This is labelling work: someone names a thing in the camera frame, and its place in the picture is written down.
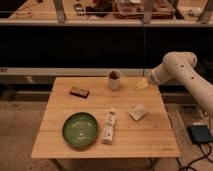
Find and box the green ceramic bowl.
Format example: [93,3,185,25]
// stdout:
[62,112,98,148]

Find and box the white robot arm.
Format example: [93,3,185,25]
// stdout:
[146,52,213,119]

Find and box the white cup with brown contents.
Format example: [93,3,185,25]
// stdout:
[107,69,122,91]

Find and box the white sponge block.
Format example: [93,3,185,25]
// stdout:
[129,104,147,121]

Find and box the brown rectangular block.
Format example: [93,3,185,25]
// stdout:
[70,87,89,98]

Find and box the white squeeze bottle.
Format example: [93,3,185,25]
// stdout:
[102,108,116,144]

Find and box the black box on floor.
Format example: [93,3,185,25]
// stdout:
[187,125,213,144]

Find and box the red tray on shelf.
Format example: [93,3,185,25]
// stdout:
[113,0,175,18]

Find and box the black device on shelf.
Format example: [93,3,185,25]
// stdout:
[73,3,85,16]

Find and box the black floor cable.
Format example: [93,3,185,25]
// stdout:
[178,142,213,171]

